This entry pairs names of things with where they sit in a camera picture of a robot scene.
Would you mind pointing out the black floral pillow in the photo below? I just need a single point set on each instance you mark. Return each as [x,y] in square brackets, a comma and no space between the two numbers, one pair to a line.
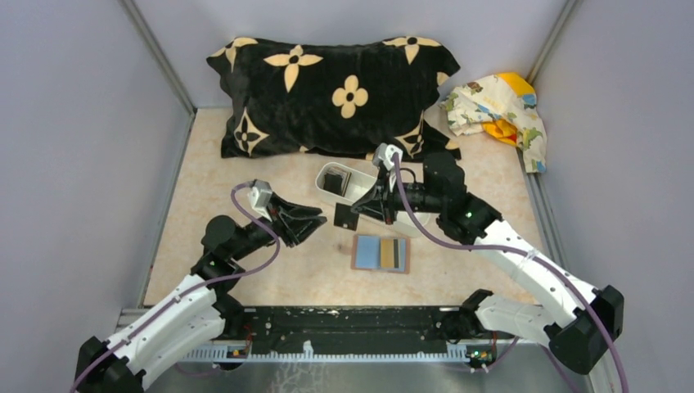
[343,100]

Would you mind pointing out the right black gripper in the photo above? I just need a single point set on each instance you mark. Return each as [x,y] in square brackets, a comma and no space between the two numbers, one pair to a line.
[381,201]

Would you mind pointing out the stack of cards in bin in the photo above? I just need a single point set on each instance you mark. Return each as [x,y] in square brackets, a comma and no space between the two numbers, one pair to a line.
[336,180]

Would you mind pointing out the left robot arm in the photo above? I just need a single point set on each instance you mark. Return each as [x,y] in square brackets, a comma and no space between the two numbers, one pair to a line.
[199,308]

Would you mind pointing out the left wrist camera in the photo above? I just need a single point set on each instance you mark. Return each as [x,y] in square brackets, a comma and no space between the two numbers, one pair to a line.
[259,197]

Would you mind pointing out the brown leather card holder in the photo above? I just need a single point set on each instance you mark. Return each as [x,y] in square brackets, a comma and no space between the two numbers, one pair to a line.
[365,254]

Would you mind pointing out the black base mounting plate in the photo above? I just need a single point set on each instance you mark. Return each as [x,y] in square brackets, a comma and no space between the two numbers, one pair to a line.
[359,330]

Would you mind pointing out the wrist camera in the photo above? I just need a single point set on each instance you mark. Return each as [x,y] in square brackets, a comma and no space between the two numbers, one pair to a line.
[387,155]
[259,197]

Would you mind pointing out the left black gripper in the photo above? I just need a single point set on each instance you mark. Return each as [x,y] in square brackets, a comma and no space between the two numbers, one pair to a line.
[302,221]

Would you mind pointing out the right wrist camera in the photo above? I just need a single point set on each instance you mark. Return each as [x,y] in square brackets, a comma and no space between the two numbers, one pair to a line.
[387,155]

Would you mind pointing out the cartoon print cloth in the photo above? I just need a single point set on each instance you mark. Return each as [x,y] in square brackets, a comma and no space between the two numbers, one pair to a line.
[504,106]

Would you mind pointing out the aluminium frame rail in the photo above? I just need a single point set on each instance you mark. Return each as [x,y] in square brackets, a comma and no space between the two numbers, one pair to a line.
[171,330]

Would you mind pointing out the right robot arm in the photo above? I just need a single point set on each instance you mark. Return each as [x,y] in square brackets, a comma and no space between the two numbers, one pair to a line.
[515,260]

